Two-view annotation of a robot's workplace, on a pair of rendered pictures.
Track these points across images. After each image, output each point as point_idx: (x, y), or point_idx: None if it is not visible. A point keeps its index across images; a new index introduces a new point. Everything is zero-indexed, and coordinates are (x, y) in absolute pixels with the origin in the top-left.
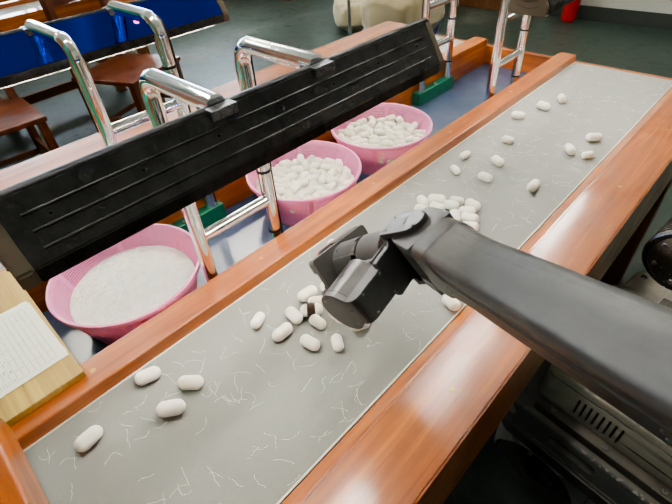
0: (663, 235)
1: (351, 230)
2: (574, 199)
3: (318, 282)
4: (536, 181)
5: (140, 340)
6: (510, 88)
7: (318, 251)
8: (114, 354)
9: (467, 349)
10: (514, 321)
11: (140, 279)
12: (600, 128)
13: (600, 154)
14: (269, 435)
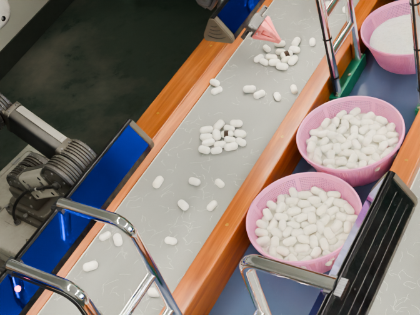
0: (92, 149)
1: (253, 22)
2: None
3: (292, 71)
4: (155, 180)
5: (360, 9)
6: None
7: (267, 15)
8: (367, 2)
9: (205, 60)
10: None
11: (405, 37)
12: None
13: (92, 247)
14: (281, 18)
